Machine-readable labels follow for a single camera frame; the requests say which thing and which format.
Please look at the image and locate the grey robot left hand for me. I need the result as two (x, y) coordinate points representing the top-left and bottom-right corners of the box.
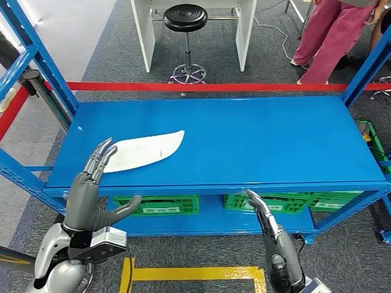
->
(62, 137), (143, 236)

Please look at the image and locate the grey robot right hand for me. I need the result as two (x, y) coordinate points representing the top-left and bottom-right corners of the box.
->
(246, 189), (306, 293)

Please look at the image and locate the white curved body panel part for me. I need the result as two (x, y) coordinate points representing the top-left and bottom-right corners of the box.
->
(103, 129), (186, 174)

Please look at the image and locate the blue metal shelf rack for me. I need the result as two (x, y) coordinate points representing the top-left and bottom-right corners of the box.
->
(0, 0), (391, 246)

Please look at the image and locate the red barrier belt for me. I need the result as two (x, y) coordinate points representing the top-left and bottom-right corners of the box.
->
(0, 85), (29, 141)
(44, 81), (391, 93)

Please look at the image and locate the white desk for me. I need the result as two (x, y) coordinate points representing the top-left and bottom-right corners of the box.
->
(130, 0), (257, 74)

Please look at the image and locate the chrome star chair base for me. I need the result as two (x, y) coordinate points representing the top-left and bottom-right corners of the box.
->
(368, 76), (391, 101)

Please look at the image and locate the black round stool chrome base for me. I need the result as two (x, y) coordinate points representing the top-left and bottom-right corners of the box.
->
(162, 4), (208, 98)

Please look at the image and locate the person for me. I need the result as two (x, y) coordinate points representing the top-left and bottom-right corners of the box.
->
(290, 0), (381, 85)
(368, 8), (391, 56)

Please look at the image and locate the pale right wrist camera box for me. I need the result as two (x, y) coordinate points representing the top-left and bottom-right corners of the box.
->
(300, 277), (332, 293)

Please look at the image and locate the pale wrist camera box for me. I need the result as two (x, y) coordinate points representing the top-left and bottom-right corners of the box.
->
(300, 277), (332, 293)
(67, 227), (128, 264)

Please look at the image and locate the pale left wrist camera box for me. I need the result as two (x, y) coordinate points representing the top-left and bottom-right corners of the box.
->
(67, 227), (128, 264)

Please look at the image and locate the chrome ring stand base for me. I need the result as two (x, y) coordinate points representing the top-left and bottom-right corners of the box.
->
(76, 258), (94, 293)

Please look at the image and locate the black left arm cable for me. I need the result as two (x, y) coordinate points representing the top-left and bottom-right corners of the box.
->
(125, 244), (134, 293)

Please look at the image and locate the black barrier post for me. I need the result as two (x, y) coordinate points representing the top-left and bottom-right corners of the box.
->
(20, 68), (73, 132)

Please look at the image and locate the white floor cable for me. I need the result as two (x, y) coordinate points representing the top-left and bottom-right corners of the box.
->
(253, 16), (294, 62)

